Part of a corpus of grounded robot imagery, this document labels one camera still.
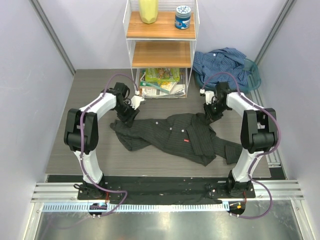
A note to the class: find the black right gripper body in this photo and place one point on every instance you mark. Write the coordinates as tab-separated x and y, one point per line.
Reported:
214	110

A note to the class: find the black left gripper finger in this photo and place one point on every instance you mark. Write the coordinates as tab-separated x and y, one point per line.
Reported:
131	121
125	123

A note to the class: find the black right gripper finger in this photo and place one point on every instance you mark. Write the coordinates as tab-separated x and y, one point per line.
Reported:
211	121
205	119

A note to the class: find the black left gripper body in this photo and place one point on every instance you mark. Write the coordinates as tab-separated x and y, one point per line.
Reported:
126	111

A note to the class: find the black pinstripe long sleeve shirt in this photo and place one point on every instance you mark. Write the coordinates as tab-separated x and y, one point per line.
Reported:
183	135

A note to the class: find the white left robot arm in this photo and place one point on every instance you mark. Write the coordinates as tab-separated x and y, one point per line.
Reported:
81	134

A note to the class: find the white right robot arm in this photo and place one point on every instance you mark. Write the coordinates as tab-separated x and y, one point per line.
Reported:
258	135

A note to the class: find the stack of books and papers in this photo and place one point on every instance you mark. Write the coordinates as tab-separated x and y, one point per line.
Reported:
166	90

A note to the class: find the blue checked long sleeve shirt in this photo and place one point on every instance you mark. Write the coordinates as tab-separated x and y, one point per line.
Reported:
206	59

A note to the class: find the teal plastic basin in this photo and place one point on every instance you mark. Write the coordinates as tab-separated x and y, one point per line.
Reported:
252	80

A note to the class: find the blue lidded jar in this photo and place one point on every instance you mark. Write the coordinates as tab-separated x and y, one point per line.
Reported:
182	17

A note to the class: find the yellow vase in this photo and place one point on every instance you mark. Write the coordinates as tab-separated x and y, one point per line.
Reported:
148	10

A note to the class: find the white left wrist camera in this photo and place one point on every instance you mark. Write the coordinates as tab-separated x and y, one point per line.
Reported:
136	101

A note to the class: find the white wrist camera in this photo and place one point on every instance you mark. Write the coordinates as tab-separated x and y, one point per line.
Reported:
136	101
209	96

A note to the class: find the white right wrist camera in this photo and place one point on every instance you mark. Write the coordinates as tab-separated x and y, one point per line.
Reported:
209	96

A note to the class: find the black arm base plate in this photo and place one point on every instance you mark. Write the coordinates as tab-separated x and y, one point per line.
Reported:
145	190

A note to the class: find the white wire wooden shelf unit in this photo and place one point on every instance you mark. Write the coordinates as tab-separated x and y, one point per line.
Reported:
161	44

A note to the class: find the perforated metal rail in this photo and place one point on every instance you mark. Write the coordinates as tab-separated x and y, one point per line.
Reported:
95	207

